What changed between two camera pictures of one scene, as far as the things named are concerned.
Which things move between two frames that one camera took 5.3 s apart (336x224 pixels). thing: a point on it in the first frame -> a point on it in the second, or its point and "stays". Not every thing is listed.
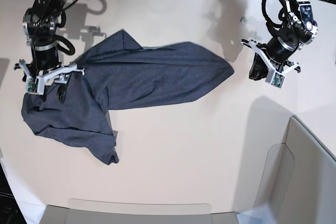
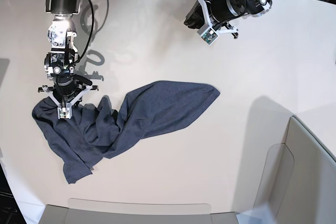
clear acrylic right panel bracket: x=276 y=187 stays
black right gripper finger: x=259 y=70 -> x=195 y=19
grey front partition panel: x=54 y=215 stays
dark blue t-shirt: x=120 y=74 -> x=147 y=109
